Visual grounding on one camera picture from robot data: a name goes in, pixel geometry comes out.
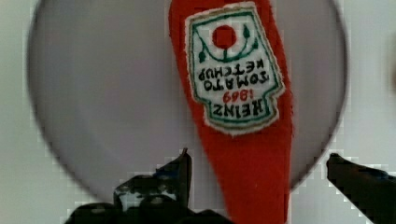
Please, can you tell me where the grey round plate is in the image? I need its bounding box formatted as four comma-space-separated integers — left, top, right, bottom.
27, 0, 348, 204

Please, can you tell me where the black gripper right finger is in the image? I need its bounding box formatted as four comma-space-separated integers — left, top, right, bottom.
326, 153, 396, 224

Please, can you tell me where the red plush ketchup bottle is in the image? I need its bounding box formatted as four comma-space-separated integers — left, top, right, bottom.
168, 0, 293, 224

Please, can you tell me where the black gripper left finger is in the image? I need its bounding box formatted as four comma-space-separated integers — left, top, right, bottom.
113, 147, 192, 224

